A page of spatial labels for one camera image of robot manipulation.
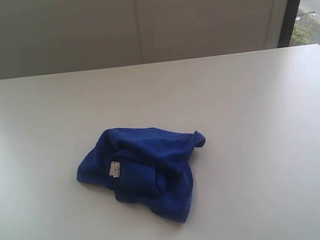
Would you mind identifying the dark window frame post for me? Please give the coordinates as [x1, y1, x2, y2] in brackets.
[277, 0, 300, 48]

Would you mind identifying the white towel care label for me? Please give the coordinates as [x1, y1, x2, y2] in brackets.
[109, 161, 121, 178]

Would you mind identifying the blue microfibre towel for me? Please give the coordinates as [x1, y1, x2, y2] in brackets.
[76, 128, 206, 223]

